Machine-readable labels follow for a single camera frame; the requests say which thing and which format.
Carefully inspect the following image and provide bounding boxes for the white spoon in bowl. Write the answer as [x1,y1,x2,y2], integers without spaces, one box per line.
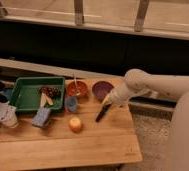
[73,74,79,96]

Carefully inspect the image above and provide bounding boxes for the blue plastic cup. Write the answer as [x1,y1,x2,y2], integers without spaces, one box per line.
[65,96,78,112]

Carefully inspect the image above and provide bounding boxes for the orange bowl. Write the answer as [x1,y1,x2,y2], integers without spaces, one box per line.
[66,81,88,97]

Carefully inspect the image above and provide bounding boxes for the green plastic tray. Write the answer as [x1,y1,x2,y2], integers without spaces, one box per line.
[9,77,65,113]

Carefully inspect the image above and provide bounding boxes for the blue sponge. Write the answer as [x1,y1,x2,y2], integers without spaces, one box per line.
[32,107,51,128]

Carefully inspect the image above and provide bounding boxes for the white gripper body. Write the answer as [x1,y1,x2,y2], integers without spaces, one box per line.
[102,88,123,106]

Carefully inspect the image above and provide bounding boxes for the pale wedge pieces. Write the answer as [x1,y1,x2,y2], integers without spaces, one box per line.
[40,93,53,107]

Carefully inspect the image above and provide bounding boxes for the yellow apple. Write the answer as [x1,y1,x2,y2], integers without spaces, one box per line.
[68,117,83,133]

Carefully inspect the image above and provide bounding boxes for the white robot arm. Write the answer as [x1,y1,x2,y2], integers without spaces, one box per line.
[102,69,189,171]

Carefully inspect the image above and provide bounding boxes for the purple bowl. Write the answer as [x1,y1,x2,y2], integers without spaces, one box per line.
[92,81,114,101]

